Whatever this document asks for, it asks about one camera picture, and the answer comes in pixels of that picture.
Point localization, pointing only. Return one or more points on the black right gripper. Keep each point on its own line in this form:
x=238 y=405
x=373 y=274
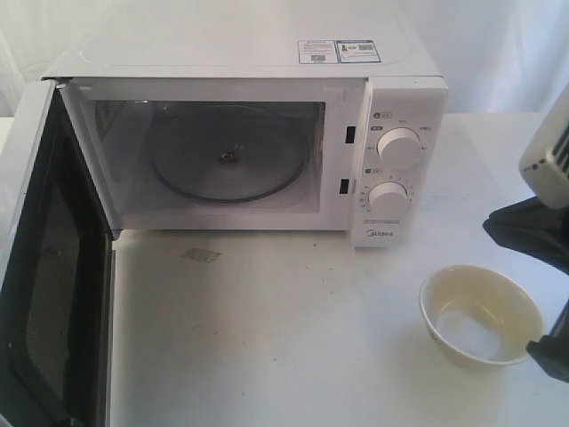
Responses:
x=532 y=228

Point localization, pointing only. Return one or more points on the cream ceramic bowl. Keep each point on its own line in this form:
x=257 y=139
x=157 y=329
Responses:
x=480 y=319

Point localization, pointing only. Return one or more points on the white microwave door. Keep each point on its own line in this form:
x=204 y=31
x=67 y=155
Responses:
x=57 y=273

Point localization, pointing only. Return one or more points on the glass microwave turntable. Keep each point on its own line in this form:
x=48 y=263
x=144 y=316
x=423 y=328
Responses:
x=229 y=153

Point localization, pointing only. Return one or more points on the white microwave oven body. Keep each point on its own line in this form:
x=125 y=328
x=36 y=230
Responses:
x=146 y=61

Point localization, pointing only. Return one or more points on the white lower control knob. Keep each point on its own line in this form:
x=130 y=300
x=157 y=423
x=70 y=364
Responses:
x=388 y=198

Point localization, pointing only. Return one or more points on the white control knob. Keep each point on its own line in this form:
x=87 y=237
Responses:
x=399 y=149
x=388 y=198

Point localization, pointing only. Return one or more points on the white upper control knob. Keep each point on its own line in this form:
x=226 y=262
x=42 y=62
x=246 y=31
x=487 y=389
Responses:
x=399 y=149

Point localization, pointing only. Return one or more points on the blue white warning sticker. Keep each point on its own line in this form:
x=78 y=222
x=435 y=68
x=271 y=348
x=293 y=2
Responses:
x=337 y=52

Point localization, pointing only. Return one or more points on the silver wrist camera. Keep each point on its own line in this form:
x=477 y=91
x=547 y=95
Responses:
x=544 y=163

